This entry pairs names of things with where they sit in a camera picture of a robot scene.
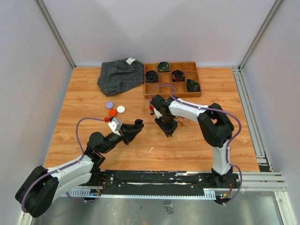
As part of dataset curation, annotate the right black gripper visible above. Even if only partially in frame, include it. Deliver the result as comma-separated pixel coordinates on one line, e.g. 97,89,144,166
155,114,178,136

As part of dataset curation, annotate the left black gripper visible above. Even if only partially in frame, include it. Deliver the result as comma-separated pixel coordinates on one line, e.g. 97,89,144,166
100,123,142,154

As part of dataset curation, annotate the black earbud case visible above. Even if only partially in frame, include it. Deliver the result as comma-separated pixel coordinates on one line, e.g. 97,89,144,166
135,119,144,129

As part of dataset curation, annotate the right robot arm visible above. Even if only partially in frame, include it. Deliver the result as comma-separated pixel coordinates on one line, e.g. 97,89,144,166
150,95,234,188

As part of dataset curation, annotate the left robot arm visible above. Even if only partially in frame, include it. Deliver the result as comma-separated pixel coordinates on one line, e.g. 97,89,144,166
15,119,144,218

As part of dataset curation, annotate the white earbud case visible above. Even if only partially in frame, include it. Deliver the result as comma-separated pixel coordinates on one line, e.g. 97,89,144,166
117,105,126,114

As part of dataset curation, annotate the orange earbud case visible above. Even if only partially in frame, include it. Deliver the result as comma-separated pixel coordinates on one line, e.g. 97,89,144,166
108,109,118,117

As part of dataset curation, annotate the purple earbud case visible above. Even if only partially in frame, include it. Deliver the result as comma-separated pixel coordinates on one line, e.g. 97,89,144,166
105,101,114,109

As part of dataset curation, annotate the dark green rolled tie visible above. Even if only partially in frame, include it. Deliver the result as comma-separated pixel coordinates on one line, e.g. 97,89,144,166
186,79,201,92

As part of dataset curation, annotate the wooden compartment tray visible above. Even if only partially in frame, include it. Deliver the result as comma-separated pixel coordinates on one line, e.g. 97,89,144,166
143,61,202,99

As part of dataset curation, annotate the brown rolled belt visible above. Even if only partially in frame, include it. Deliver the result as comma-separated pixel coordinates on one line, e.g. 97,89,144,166
172,69,185,82

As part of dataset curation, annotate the grey checked cloth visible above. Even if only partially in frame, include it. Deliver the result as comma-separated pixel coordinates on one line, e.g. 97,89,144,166
97,58,144,97

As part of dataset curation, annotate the black rolled belt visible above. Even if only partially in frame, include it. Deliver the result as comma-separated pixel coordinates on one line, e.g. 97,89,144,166
145,70,158,83

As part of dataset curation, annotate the green patterned rolled tie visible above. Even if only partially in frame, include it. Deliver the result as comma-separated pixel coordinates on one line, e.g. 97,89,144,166
157,61,171,73

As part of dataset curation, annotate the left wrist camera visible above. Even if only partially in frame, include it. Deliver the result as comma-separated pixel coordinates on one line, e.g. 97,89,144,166
108,117,123,136

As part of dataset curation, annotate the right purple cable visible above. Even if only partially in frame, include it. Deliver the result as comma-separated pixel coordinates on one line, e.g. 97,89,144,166
149,84,242,207

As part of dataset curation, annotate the purple cable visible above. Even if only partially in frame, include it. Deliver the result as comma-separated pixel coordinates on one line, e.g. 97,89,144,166
149,84,242,207
21,116,111,214

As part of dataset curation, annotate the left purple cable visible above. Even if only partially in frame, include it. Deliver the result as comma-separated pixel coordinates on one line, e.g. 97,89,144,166
21,116,111,214

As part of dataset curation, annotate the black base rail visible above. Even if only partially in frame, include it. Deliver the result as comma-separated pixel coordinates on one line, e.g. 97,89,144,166
80,170,240,197

